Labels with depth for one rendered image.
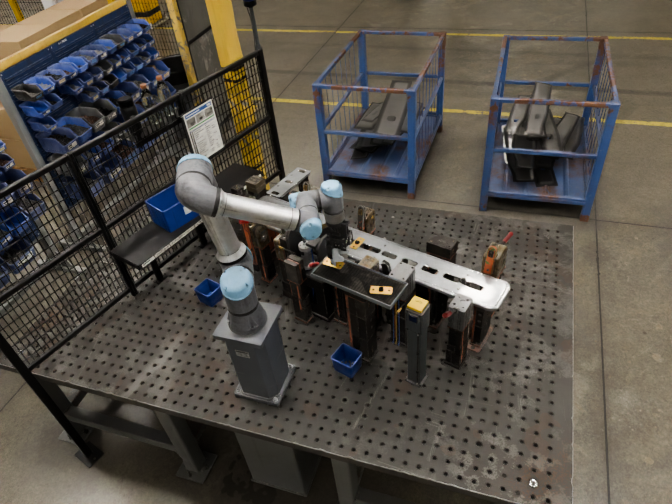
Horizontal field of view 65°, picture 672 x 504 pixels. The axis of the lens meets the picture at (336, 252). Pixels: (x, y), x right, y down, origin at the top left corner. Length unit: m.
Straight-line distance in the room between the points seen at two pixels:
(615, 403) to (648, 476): 0.40
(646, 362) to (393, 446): 1.84
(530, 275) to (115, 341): 2.06
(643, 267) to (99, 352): 3.39
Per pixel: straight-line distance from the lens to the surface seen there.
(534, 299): 2.70
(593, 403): 3.27
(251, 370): 2.18
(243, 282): 1.91
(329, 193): 1.86
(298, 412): 2.28
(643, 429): 3.27
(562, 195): 4.35
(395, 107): 4.76
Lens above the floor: 2.60
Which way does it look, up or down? 41 degrees down
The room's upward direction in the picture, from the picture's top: 7 degrees counter-clockwise
